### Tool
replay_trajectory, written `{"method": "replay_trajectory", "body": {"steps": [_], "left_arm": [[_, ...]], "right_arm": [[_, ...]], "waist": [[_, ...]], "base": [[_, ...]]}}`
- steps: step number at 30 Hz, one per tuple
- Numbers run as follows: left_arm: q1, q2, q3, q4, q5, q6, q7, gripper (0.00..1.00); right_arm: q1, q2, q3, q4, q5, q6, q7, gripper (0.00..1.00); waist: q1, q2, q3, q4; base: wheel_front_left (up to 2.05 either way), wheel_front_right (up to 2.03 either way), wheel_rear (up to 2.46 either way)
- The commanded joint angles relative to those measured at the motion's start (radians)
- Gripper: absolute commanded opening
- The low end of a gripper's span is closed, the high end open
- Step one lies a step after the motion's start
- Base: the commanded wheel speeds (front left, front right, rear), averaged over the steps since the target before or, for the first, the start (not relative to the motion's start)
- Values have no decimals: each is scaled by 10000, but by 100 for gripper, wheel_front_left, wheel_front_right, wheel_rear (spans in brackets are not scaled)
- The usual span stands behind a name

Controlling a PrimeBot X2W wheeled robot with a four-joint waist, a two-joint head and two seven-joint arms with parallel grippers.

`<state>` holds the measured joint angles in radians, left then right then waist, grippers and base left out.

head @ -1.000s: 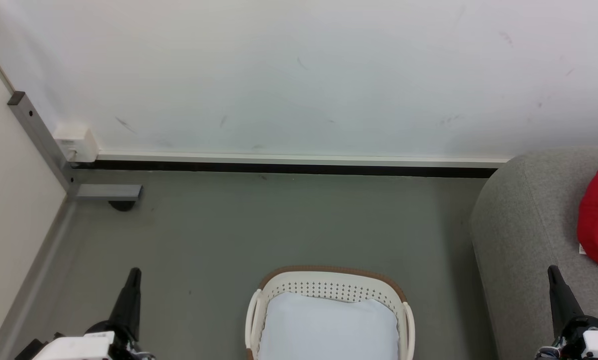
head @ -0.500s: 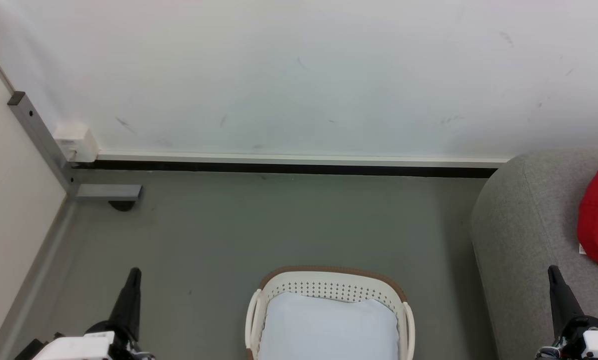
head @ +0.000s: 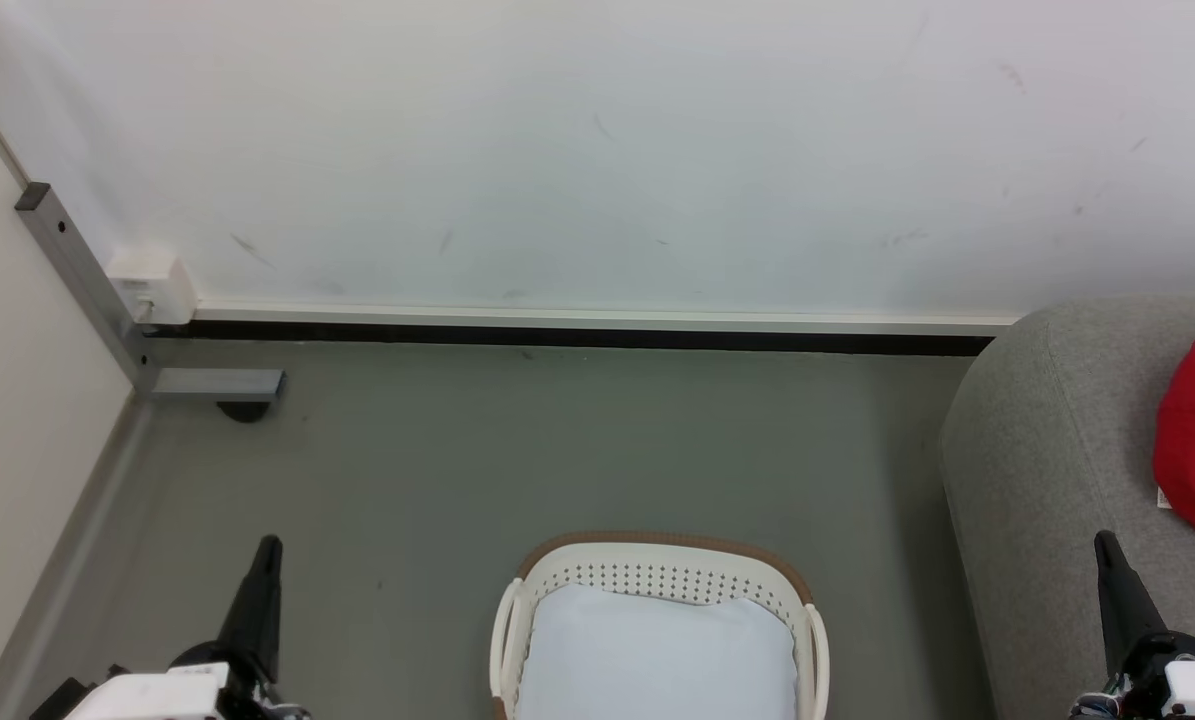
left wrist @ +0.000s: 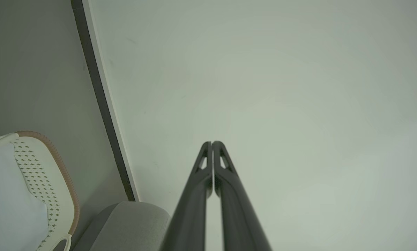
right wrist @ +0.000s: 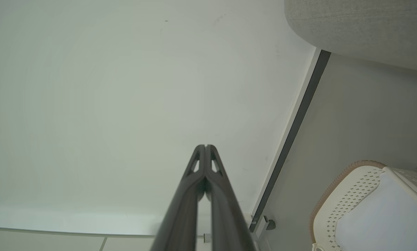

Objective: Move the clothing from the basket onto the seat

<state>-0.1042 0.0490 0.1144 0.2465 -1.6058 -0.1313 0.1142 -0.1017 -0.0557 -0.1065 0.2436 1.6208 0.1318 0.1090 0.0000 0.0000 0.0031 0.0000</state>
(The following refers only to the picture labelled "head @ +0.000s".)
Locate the white plastic laundry basket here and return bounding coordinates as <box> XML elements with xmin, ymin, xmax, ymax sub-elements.
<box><xmin>489</xmin><ymin>531</ymin><xmax>831</xmax><ymax>720</ymax></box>

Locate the grey fabric sofa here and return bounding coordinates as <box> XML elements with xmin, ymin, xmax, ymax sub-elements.
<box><xmin>939</xmin><ymin>295</ymin><xmax>1195</xmax><ymax>720</ymax></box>

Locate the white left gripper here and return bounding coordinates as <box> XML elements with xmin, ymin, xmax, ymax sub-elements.
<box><xmin>63</xmin><ymin>534</ymin><xmax>310</xmax><ymax>720</ymax></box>

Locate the white cushion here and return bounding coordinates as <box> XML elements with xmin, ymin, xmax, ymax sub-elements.
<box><xmin>517</xmin><ymin>583</ymin><xmax>798</xmax><ymax>720</ymax></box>

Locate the grey aluminium frame post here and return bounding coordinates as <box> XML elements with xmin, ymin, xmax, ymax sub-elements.
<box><xmin>14</xmin><ymin>182</ymin><xmax>286</xmax><ymax>403</ymax></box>

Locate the white wall socket box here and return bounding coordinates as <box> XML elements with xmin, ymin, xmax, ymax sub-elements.
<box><xmin>106</xmin><ymin>247</ymin><xmax>199</xmax><ymax>326</ymax></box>

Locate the white wall trim strip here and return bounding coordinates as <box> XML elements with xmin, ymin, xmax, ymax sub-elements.
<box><xmin>193</xmin><ymin>303</ymin><xmax>1020</xmax><ymax>336</ymax></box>

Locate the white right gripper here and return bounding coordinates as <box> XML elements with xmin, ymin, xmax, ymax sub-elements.
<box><xmin>1069</xmin><ymin>530</ymin><xmax>1195</xmax><ymax>720</ymax></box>

